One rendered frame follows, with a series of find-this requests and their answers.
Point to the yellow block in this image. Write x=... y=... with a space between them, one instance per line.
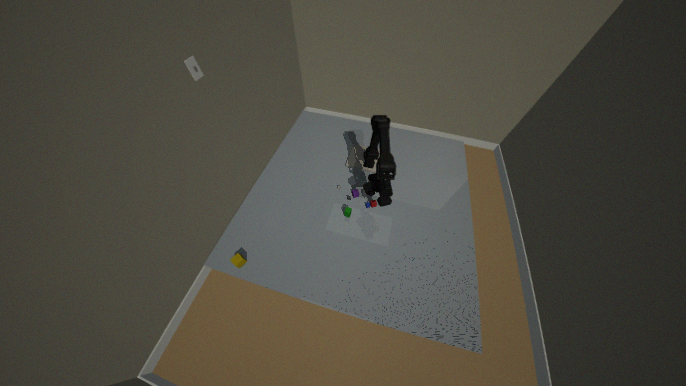
x=238 y=260

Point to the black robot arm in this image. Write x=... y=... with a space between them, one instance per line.
x=385 y=163

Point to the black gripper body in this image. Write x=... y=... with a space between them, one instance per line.
x=381 y=201

